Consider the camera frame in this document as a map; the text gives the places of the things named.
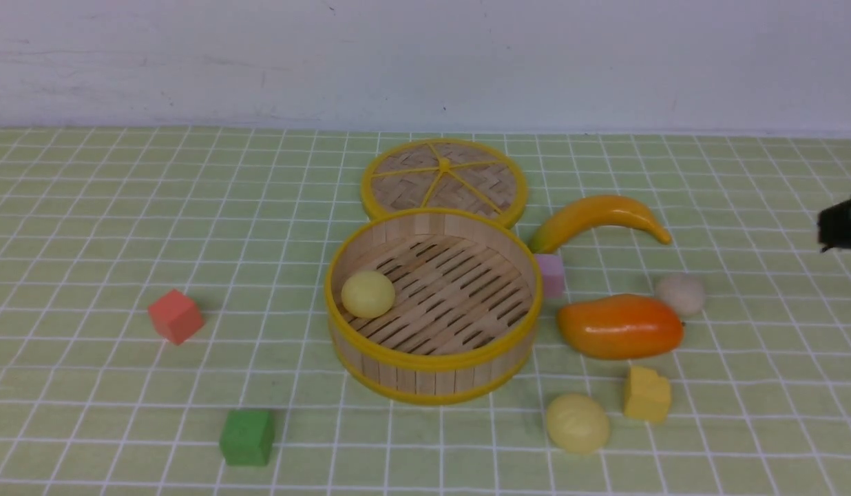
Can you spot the yellow foam block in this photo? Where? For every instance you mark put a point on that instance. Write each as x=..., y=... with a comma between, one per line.
x=647, y=395

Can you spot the woven bamboo steamer lid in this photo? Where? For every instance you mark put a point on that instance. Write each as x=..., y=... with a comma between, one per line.
x=446, y=173

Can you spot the orange toy mango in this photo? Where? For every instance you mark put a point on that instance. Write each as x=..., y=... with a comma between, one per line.
x=620, y=327

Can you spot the bamboo steamer tray yellow rim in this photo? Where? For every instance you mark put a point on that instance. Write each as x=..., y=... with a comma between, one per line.
x=468, y=294

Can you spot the green checkered tablecloth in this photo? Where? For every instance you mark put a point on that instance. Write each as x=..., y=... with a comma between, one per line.
x=96, y=224

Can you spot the pale yellow bun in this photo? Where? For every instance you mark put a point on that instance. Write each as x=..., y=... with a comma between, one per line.
x=368, y=294
x=577, y=424

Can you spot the white egg-shaped bun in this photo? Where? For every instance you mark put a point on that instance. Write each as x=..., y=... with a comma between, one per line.
x=683, y=292

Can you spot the yellow toy banana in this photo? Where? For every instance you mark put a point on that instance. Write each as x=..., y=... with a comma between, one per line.
x=594, y=212

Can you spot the pink foam cube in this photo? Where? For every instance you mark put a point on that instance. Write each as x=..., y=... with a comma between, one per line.
x=553, y=275

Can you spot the red foam cube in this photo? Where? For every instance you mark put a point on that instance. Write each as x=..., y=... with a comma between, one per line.
x=175, y=316

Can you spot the green foam cube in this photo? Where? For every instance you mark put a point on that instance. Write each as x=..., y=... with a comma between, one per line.
x=247, y=437

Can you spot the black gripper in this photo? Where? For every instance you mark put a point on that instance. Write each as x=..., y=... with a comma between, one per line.
x=834, y=227

